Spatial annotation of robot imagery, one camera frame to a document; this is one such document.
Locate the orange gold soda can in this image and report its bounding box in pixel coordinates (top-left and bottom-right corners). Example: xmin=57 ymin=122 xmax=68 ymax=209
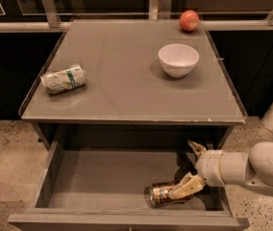
xmin=149 ymin=181 xmax=193 ymax=208

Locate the green white soda can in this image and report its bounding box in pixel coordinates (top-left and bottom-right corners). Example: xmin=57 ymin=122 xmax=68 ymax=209
xmin=40 ymin=64 xmax=87 ymax=94

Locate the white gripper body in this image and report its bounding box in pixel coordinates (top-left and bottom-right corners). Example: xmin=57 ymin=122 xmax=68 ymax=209
xmin=196 ymin=150 xmax=224 ymax=187

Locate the metal railing with glass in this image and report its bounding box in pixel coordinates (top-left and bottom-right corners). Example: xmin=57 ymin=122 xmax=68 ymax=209
xmin=0 ymin=0 xmax=273 ymax=32

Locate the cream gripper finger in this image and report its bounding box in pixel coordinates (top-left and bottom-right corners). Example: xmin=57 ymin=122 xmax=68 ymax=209
xmin=168 ymin=172 xmax=206 ymax=199
xmin=187 ymin=140 xmax=207 ymax=158

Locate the open grey top drawer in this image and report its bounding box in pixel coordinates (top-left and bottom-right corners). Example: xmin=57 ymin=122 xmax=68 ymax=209
xmin=7 ymin=140 xmax=250 ymax=231

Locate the grey cabinet counter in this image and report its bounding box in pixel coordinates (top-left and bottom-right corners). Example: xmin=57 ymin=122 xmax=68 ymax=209
xmin=17 ymin=18 xmax=248 ymax=151

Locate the red apple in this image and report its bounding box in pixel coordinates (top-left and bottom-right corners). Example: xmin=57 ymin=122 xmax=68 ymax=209
xmin=179 ymin=10 xmax=199 ymax=32

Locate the white ceramic bowl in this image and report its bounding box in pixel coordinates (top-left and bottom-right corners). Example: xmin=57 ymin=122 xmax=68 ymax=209
xmin=158 ymin=43 xmax=200 ymax=78

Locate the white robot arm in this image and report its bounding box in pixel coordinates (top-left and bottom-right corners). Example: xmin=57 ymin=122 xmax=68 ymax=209
xmin=168 ymin=140 xmax=273 ymax=199

